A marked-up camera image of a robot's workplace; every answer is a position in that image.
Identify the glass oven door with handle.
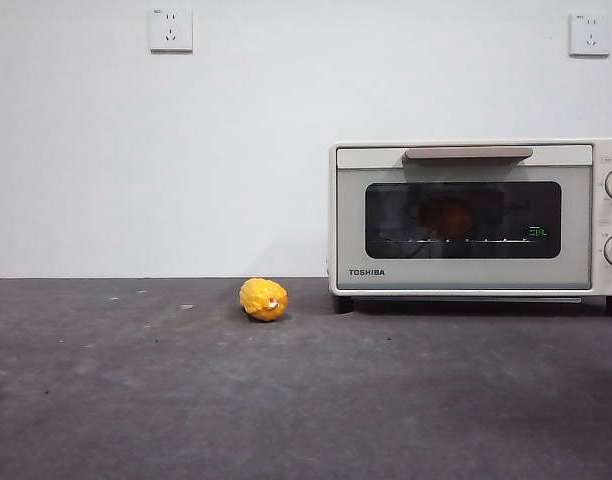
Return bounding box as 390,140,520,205
335,144,594,291

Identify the brown potato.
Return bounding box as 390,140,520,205
419,196,476,236

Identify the cream Toshiba toaster oven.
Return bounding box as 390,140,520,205
328,139,612,316

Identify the yellow bumpy toy fruit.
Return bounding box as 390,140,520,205
239,277,290,323

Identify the metal wire oven rack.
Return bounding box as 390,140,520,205
383,235,532,246

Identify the white wall socket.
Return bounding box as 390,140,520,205
149,6,194,54
569,12,612,58

